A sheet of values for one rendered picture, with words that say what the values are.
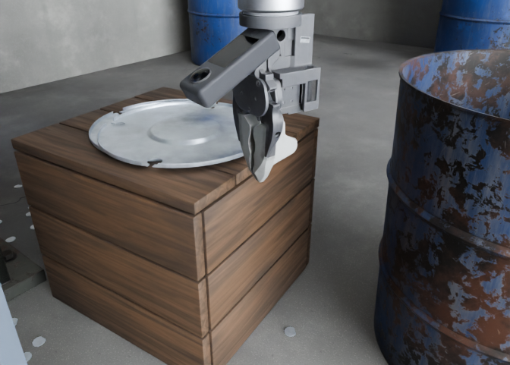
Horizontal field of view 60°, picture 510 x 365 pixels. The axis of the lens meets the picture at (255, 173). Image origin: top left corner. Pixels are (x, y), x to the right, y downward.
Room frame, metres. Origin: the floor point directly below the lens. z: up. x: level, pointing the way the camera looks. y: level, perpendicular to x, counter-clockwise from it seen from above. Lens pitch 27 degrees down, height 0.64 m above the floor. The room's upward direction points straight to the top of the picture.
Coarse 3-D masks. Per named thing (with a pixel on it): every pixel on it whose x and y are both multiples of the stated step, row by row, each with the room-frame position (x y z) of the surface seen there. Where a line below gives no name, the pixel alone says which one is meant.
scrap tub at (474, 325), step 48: (432, 96) 0.52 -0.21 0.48; (480, 96) 0.79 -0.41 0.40; (432, 144) 0.51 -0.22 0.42; (480, 144) 0.46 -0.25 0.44; (432, 192) 0.50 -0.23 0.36; (480, 192) 0.45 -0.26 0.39; (384, 240) 0.61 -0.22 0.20; (432, 240) 0.49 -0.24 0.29; (480, 240) 0.44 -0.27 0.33; (384, 288) 0.58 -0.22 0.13; (432, 288) 0.48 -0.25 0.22; (480, 288) 0.43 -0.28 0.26; (384, 336) 0.56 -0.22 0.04; (432, 336) 0.47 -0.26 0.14; (480, 336) 0.43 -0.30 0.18
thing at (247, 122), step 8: (240, 120) 0.54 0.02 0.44; (248, 120) 0.53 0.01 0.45; (256, 120) 0.53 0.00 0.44; (240, 128) 0.54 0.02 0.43; (248, 128) 0.53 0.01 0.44; (240, 136) 0.54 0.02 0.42; (248, 136) 0.53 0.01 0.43; (248, 144) 0.53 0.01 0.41; (248, 152) 0.53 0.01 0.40; (248, 160) 0.53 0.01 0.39
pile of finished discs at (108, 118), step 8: (136, 104) 0.86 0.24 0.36; (144, 104) 0.87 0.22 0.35; (152, 104) 0.88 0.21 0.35; (216, 104) 0.88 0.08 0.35; (112, 112) 0.82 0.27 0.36; (120, 112) 0.83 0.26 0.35; (96, 120) 0.77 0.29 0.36; (104, 120) 0.79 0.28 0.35; (112, 120) 0.79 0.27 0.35; (96, 128) 0.74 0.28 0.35; (96, 136) 0.71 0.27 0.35; (96, 144) 0.66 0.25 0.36; (152, 160) 0.61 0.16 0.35; (160, 160) 0.61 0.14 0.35
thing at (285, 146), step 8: (256, 128) 0.51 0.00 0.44; (264, 128) 0.50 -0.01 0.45; (256, 136) 0.51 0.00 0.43; (264, 136) 0.50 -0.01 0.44; (280, 136) 0.52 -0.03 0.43; (288, 136) 0.53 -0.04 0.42; (256, 144) 0.51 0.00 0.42; (264, 144) 0.50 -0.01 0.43; (280, 144) 0.52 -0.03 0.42; (288, 144) 0.53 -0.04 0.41; (296, 144) 0.53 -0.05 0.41; (256, 152) 0.51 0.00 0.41; (264, 152) 0.50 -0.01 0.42; (280, 152) 0.52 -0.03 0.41; (288, 152) 0.53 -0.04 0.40; (256, 160) 0.51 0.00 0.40; (264, 160) 0.50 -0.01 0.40; (272, 160) 0.50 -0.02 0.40; (280, 160) 0.52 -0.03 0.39; (256, 168) 0.51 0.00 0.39; (264, 168) 0.50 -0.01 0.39; (256, 176) 0.52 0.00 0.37; (264, 176) 0.51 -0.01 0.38
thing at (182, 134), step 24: (120, 120) 0.76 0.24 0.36; (144, 120) 0.76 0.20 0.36; (168, 120) 0.75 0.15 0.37; (192, 120) 0.75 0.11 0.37; (216, 120) 0.76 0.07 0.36; (120, 144) 0.65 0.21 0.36; (144, 144) 0.65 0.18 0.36; (168, 144) 0.65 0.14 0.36; (192, 144) 0.65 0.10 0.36; (216, 144) 0.65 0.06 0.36; (240, 144) 0.65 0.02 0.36
